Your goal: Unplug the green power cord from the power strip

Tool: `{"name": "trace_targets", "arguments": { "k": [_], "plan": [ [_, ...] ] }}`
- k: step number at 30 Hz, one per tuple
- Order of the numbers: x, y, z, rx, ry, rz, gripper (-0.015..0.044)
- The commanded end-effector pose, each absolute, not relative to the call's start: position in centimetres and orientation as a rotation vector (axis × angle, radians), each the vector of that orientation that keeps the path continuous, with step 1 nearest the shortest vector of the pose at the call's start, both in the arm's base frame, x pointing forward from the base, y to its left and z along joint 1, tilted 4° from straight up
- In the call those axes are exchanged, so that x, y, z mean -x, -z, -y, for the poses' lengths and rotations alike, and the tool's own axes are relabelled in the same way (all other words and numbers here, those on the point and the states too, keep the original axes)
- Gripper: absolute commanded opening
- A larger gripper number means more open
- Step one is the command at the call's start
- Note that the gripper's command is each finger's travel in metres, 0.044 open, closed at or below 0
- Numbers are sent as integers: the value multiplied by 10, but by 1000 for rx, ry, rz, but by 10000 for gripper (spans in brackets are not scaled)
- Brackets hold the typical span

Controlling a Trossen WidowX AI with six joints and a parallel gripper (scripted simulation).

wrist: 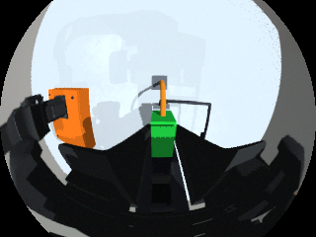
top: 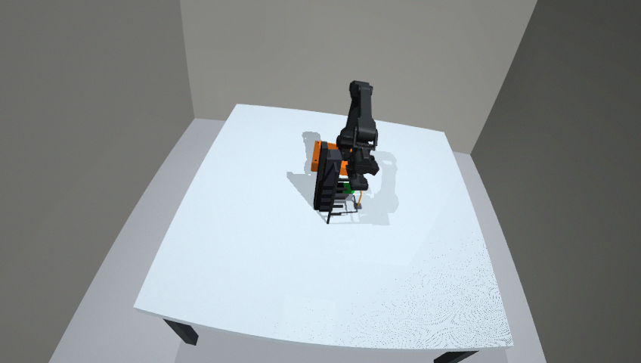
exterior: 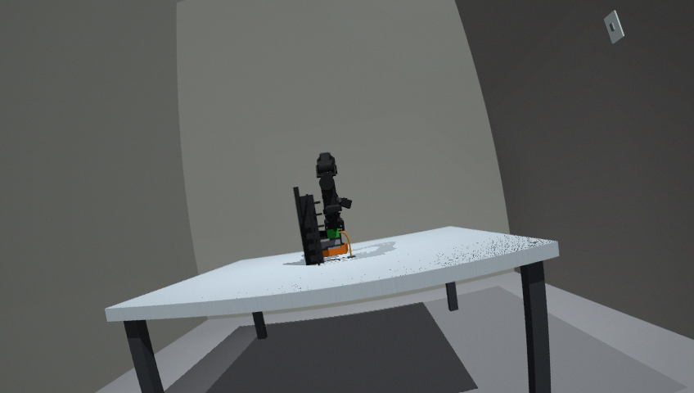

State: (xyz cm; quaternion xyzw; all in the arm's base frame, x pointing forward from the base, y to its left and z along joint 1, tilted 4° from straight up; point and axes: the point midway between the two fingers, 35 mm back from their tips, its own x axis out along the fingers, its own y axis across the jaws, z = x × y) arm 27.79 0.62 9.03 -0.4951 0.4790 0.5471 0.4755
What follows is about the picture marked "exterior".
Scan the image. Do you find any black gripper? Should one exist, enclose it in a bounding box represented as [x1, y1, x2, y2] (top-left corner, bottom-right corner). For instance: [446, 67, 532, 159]
[322, 191, 342, 232]

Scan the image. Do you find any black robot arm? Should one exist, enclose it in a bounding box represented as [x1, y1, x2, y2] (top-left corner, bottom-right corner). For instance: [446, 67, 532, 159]
[316, 152, 352, 242]

